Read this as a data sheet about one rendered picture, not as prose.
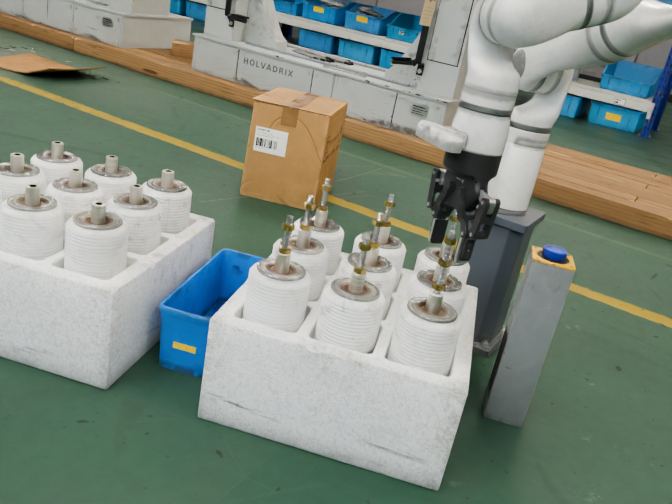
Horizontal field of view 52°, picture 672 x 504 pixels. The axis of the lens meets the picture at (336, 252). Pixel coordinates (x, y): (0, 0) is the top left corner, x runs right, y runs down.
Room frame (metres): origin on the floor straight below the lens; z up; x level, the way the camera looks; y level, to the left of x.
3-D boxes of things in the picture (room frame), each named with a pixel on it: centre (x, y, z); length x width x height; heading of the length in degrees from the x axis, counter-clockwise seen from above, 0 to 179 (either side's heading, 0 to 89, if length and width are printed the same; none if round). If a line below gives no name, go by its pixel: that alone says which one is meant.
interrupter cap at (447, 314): (0.91, -0.16, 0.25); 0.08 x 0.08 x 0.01
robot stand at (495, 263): (1.37, -0.32, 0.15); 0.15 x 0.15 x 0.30; 63
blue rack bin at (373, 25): (6.44, 0.06, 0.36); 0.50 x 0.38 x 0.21; 154
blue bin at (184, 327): (1.14, 0.20, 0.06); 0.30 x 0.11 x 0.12; 171
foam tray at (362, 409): (1.05, -0.06, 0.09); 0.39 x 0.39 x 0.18; 81
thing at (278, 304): (0.95, 0.08, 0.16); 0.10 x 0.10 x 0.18
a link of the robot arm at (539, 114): (1.37, -0.32, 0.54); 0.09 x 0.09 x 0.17; 20
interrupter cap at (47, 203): (1.02, 0.50, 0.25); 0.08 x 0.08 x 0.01
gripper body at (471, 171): (0.91, -0.16, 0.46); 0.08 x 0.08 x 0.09
